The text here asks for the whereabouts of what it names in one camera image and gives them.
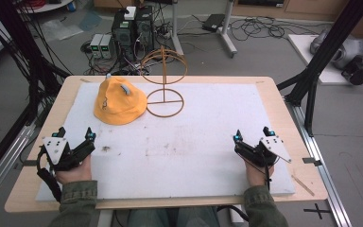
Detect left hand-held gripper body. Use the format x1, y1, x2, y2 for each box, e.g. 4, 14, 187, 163
41, 135, 96, 172

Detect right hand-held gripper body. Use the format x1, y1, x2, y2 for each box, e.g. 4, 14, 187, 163
233, 135, 292, 168

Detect yellow bucket hat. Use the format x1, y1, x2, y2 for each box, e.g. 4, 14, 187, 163
93, 74, 148, 127

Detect wooden wire hat stand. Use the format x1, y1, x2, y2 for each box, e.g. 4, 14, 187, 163
140, 44, 189, 118

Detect person's left hand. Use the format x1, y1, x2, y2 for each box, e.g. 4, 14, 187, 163
55, 154, 93, 185

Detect person's right hand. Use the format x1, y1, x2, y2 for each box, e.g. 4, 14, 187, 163
244, 157, 275, 187

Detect wooden stick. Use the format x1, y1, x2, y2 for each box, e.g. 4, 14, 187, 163
290, 174, 316, 197

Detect white foam mat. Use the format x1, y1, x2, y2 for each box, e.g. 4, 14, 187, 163
34, 81, 297, 202

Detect grey power supply unit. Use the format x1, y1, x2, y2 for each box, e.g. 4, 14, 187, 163
89, 33, 104, 59
99, 33, 114, 60

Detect white floor board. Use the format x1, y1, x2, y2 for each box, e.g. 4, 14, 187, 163
287, 33, 363, 86

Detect person's legs in jeans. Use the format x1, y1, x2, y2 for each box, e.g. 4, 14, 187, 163
126, 206, 222, 227

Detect grey and black robot part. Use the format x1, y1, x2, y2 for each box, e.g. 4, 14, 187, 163
309, 28, 363, 86

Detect black computer tower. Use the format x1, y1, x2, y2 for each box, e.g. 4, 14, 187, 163
111, 5, 156, 62

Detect black flat box on floor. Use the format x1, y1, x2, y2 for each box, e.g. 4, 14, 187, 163
201, 12, 227, 33

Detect white box on computer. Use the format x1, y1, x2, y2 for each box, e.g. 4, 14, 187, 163
123, 5, 137, 22

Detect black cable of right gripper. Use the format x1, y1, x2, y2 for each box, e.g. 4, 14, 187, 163
240, 152, 282, 192

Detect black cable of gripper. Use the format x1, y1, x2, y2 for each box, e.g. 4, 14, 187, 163
36, 146, 62, 203
240, 152, 282, 192

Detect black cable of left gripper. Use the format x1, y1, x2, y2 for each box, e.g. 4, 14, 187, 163
36, 146, 62, 203

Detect aluminium rail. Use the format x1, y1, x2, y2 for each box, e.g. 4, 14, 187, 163
0, 121, 41, 212
285, 96, 354, 227

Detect black metal frame stand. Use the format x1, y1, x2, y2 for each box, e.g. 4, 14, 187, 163
276, 0, 363, 137
0, 0, 72, 187

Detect tangle of black floor cables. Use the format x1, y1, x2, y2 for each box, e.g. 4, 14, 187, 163
226, 14, 325, 43

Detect white table leg frame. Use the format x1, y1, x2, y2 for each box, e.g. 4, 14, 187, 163
169, 0, 238, 59

